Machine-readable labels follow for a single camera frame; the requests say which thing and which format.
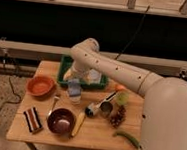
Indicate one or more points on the purple bowl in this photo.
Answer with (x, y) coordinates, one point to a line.
(61, 121)

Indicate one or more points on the black handled scoop tool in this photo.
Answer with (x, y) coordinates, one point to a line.
(92, 109)

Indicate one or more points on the orange carrot toy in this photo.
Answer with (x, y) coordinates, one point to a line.
(119, 87)

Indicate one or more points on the silver measuring cup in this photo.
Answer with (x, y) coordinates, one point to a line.
(106, 109)

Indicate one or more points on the green apple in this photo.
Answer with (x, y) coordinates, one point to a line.
(121, 98)

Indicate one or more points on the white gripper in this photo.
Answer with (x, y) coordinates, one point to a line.
(74, 90)

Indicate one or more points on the bunch of red grapes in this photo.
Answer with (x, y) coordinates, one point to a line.
(118, 118)

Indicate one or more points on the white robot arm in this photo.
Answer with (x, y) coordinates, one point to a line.
(164, 126)

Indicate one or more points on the orange bowl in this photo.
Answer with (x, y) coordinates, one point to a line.
(40, 85)

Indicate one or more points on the white cloth in tray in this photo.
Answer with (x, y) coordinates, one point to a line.
(94, 76)

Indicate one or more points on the green plastic tray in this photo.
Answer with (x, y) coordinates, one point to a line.
(65, 64)

